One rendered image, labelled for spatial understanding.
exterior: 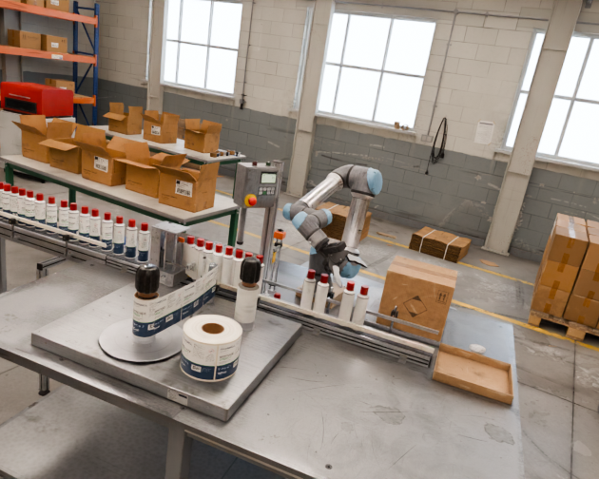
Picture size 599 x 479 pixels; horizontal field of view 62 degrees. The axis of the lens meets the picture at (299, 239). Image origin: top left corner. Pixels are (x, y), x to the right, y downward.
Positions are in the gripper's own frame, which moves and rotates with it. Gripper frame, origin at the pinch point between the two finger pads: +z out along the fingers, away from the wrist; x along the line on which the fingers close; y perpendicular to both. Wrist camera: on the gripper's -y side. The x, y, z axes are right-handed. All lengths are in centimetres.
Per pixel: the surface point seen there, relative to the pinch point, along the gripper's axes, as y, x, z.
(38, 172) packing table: 215, 39, -266
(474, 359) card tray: 21, -28, 58
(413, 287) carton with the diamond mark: 17.2, -28.3, 17.5
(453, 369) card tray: 16, -14, 53
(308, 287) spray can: 24.3, 7.2, -12.2
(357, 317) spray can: 20.9, 0.7, 11.8
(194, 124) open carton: 336, -170, -324
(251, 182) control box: 9, 2, -63
